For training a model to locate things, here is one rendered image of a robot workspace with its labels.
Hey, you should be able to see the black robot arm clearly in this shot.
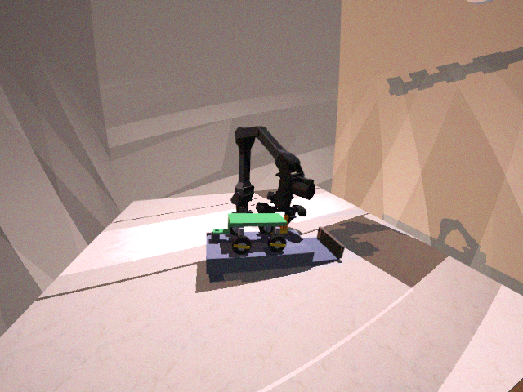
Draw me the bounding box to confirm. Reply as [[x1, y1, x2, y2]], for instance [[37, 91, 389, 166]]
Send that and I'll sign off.
[[230, 126, 315, 213]]

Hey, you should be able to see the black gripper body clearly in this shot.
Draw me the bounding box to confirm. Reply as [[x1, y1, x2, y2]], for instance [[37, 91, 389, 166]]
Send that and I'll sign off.
[[256, 191, 306, 217]]

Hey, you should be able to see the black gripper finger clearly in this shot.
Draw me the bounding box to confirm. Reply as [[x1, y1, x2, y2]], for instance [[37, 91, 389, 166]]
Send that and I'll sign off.
[[284, 212, 297, 225]]

